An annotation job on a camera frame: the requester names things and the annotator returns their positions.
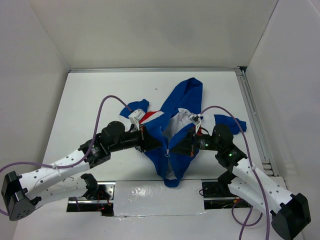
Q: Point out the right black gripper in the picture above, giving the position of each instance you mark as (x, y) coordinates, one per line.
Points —
(186, 146)

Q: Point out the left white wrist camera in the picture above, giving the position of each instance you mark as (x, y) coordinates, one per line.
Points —
(135, 118)

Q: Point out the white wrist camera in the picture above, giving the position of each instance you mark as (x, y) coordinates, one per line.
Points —
(196, 120)
(135, 118)

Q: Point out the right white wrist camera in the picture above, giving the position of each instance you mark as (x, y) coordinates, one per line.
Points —
(196, 120)

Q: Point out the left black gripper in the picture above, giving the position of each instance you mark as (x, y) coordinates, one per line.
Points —
(146, 141)

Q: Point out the blue white red jacket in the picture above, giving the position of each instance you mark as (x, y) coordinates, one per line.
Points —
(170, 125)

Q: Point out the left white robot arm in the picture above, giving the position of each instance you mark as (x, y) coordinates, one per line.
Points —
(68, 177)

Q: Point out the aluminium frame rail back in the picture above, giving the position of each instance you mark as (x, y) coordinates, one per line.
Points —
(156, 69)

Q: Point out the white taped cover plate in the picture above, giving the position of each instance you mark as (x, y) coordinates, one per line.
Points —
(153, 198)

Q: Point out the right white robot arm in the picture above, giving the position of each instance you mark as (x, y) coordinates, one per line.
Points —
(289, 212)

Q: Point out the aluminium frame rail right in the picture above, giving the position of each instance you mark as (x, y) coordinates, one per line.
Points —
(265, 154)

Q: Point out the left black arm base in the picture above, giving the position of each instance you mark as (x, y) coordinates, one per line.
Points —
(93, 189)

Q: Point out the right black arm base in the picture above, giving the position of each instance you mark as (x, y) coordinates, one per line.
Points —
(217, 188)

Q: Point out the aluminium frame rail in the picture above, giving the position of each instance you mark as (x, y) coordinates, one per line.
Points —
(265, 154)
(156, 69)

